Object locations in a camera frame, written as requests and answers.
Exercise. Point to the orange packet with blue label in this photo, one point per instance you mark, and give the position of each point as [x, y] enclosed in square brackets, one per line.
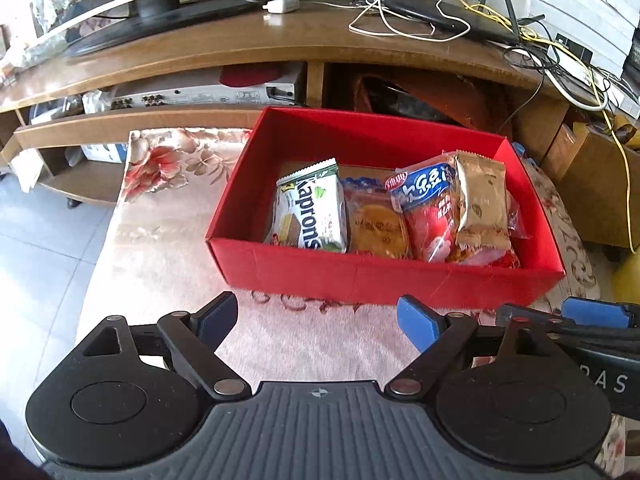
[430, 220]

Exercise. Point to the orange pastry packet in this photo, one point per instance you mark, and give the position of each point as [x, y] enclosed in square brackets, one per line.
[377, 225]

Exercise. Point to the silver media player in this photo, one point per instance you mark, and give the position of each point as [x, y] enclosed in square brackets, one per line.
[200, 92]

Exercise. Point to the white power strip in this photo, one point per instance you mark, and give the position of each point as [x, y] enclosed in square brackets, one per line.
[595, 80]

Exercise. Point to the white plastic bag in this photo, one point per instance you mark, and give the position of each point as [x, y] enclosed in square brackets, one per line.
[27, 170]

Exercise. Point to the brown cardboard box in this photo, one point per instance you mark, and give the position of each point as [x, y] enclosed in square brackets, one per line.
[590, 195]

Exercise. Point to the black plug adapter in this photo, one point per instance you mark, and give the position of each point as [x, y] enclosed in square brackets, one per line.
[574, 47]

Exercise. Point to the clear plastic bag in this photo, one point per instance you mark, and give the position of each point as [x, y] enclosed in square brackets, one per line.
[100, 101]

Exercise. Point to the dark red flat object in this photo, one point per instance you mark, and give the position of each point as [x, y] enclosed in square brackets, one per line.
[250, 75]

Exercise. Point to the black router with antennas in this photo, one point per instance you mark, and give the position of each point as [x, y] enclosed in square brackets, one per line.
[450, 17]

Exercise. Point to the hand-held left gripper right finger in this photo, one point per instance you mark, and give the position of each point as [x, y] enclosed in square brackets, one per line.
[420, 322]

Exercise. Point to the wooden television cabinet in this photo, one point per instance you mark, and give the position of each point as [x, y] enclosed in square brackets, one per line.
[200, 50]

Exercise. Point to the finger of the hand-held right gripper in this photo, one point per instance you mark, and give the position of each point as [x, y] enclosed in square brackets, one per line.
[542, 312]
[597, 312]

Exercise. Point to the blue plastic sheet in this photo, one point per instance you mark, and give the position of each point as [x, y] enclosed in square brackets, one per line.
[525, 155]

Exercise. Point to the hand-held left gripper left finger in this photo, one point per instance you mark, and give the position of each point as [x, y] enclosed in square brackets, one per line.
[217, 320]

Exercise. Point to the white green wafer packet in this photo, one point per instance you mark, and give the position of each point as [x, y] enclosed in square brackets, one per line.
[310, 210]

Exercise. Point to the white blue carton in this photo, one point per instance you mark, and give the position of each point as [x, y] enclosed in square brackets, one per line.
[105, 152]

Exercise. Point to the red cardboard box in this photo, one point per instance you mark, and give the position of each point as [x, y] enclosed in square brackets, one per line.
[350, 275]

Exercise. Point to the tan snack packet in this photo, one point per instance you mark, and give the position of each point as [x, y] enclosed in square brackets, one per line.
[482, 200]

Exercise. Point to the small white adapter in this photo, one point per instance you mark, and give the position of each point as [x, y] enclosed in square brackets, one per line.
[281, 4]

